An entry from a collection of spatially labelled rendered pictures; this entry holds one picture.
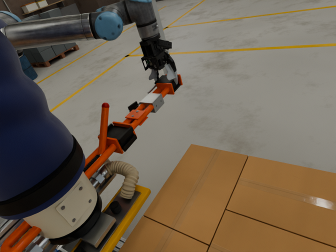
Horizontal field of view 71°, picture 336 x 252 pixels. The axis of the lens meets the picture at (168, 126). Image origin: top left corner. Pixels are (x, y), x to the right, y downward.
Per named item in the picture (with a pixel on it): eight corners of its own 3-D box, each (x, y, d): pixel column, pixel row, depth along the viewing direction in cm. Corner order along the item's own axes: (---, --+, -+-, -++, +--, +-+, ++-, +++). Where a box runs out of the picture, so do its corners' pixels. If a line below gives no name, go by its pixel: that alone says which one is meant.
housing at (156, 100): (156, 113, 88) (153, 103, 86) (142, 111, 92) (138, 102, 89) (165, 103, 93) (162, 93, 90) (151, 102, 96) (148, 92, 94)
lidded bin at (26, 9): (34, 9, 1003) (30, 2, 987) (39, 8, 980) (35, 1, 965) (24, 13, 972) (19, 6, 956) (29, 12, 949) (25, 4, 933)
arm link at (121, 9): (90, 12, 73) (123, 2, 73) (96, 7, 83) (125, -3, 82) (100, 37, 78) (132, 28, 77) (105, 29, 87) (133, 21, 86)
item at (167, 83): (173, 94, 96) (170, 83, 93) (159, 94, 100) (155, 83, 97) (183, 84, 101) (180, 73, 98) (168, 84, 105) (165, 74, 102)
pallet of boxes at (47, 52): (48, 67, 659) (21, 22, 588) (31, 67, 705) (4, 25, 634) (79, 49, 737) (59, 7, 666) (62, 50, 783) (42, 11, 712)
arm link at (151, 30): (144, 21, 88) (162, 18, 84) (147, 33, 91) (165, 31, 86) (132, 28, 83) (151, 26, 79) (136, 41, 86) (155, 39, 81)
